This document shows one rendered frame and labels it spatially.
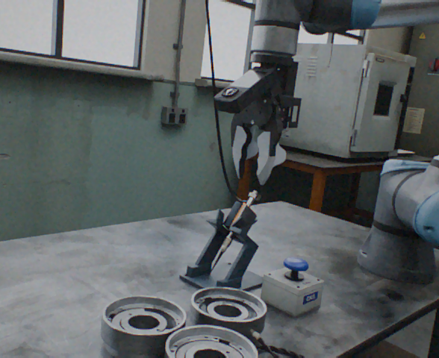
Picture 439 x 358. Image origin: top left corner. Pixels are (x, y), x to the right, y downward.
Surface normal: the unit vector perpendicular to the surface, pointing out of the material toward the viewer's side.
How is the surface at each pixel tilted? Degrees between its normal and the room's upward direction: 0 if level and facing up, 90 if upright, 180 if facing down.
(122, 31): 90
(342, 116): 91
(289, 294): 90
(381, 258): 72
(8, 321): 0
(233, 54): 90
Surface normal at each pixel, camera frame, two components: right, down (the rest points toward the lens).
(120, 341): -0.38, 0.12
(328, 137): -0.69, 0.04
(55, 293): 0.12, -0.98
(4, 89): 0.71, 0.21
